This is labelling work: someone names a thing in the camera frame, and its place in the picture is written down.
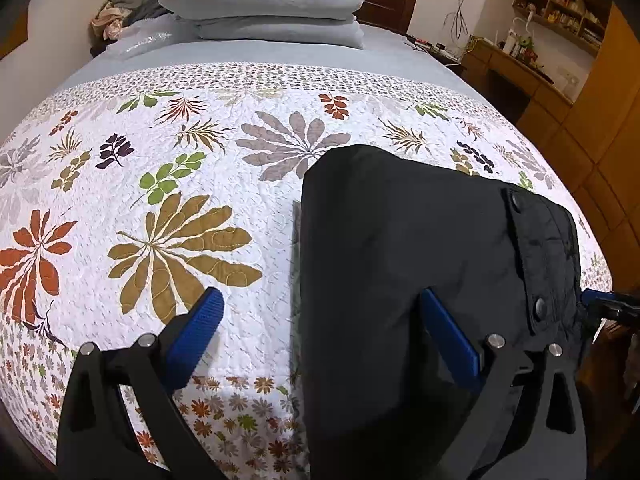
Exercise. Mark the bottles on desk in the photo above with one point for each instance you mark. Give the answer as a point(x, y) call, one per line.
point(517, 45)

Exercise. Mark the floral quilted bedspread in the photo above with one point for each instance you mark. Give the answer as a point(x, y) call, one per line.
point(175, 160)

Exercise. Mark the large wooden-framed window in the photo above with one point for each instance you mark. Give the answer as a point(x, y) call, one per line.
point(12, 40)

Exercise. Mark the grey bed sheet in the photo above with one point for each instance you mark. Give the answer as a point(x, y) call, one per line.
point(250, 52)

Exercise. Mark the wooden wardrobe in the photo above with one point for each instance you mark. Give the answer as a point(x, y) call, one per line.
point(600, 150)

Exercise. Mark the black pants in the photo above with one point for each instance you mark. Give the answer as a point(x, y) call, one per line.
point(400, 240)

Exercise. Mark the pink cloth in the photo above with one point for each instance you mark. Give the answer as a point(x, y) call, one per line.
point(107, 22)

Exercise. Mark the cluttered wooden nightstand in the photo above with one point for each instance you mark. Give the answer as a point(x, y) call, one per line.
point(435, 52)

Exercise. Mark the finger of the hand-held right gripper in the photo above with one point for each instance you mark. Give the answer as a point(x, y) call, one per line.
point(612, 305)

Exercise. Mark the white wall socket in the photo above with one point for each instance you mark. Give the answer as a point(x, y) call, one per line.
point(570, 85)

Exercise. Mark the flat grey pillow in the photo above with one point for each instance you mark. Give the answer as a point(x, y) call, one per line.
point(280, 34)

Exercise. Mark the wooden wall shelf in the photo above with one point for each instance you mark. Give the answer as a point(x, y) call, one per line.
point(565, 10)

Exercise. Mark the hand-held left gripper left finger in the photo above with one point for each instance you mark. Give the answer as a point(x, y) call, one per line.
point(195, 332)

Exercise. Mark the dark bedside cabinet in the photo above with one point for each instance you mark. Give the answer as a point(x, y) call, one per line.
point(100, 47)

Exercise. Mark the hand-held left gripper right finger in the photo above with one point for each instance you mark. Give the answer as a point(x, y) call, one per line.
point(450, 335)

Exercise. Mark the clear plastic bag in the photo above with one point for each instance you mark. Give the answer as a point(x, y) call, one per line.
point(145, 40)

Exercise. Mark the wooden desk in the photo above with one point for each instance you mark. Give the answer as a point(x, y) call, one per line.
point(515, 90)

